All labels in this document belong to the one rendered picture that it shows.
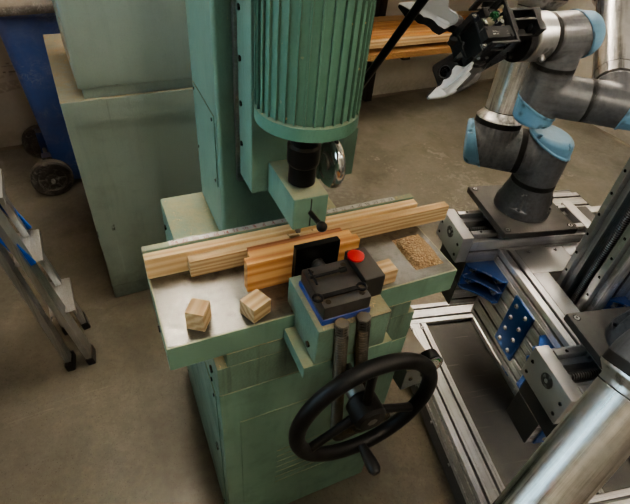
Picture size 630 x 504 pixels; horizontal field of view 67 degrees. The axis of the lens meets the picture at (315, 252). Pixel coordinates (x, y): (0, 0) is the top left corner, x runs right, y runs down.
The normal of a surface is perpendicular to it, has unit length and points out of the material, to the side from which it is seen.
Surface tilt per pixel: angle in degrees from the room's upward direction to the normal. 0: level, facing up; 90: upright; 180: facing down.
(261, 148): 90
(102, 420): 0
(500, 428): 0
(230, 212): 90
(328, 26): 90
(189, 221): 0
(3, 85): 90
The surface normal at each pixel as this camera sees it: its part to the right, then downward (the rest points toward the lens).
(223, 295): 0.08, -0.75
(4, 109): 0.45, 0.62
